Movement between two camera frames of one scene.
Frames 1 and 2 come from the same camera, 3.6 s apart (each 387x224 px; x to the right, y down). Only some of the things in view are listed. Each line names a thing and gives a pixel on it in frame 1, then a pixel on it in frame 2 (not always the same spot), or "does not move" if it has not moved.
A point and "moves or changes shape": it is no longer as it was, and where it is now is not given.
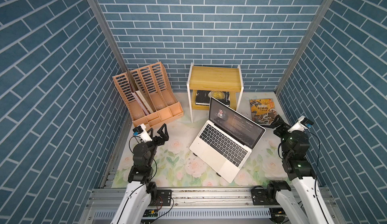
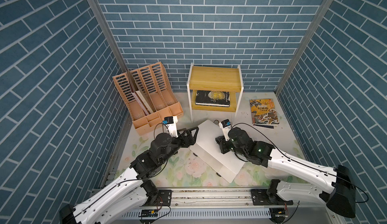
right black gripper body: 282,132 to 224,146
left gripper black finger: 164,135 to 189,131
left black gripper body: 155,143 to 184,144
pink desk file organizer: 149,95 does not move
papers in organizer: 142,102 does not move
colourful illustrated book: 263,111 does not move
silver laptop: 227,140 moves or changes shape
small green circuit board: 150,213 does not move
